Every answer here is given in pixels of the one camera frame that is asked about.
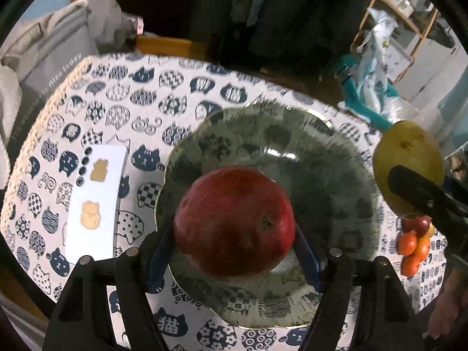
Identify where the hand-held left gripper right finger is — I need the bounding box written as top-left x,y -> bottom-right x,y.
292,223 -> 426,351

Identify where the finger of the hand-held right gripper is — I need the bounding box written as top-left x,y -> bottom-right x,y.
388,165 -> 451,224

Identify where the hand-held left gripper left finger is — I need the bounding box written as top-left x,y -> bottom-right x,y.
43,221 -> 176,351

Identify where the yellow-green pear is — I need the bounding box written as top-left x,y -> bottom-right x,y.
372,120 -> 445,219

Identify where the small red apple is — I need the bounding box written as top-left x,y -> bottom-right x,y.
402,215 -> 432,238

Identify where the large red apple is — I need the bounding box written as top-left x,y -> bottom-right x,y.
173,166 -> 296,278

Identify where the clear glass plate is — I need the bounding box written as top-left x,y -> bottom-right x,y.
154,100 -> 384,329

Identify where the person's right hand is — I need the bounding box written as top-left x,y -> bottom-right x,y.
428,269 -> 465,340

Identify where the clear plastic bag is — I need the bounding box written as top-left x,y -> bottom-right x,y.
384,95 -> 421,125

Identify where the white sticker card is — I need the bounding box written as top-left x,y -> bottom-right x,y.
64,144 -> 128,266

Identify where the teal box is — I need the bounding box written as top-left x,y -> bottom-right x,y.
336,55 -> 403,132

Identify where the white door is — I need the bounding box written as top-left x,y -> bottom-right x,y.
411,38 -> 467,99

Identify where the printed plastic bag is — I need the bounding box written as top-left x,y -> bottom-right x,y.
360,7 -> 399,118

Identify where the cat print tablecloth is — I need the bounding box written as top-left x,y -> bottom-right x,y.
0,53 -> 448,351

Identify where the wooden shelf rack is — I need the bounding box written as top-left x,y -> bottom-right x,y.
351,0 -> 439,85

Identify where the black coat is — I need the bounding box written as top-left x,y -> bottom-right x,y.
194,0 -> 370,81

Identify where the wooden drawer box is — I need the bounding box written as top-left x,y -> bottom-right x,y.
135,34 -> 206,60

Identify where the dark grey garment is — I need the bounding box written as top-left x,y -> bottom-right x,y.
87,0 -> 144,51

